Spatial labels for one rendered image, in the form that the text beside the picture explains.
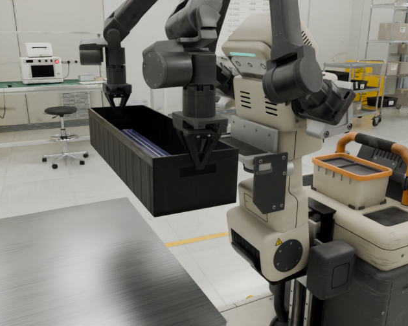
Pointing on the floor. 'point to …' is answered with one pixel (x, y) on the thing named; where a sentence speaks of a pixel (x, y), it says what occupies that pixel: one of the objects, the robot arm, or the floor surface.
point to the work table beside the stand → (88, 271)
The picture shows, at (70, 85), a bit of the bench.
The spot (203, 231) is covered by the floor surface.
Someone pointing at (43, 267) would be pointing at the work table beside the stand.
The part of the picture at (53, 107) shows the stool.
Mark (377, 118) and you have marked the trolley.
